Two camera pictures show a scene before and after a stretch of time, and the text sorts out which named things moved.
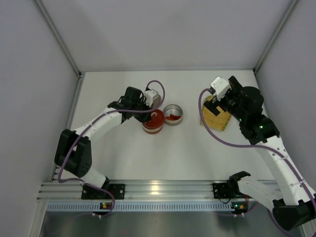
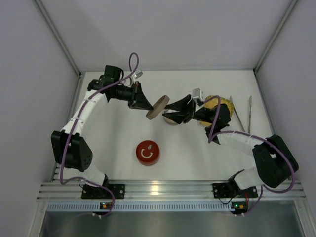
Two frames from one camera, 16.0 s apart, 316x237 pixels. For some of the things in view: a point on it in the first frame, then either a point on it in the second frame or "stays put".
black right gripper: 213,107 -> 193,111
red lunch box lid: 157,120 -> 147,152
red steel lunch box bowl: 152,129 -> 147,163
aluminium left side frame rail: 79,74 stays put
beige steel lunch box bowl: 174,109 stays put
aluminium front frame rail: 154,190 stays put
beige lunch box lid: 156,100 -> 158,107
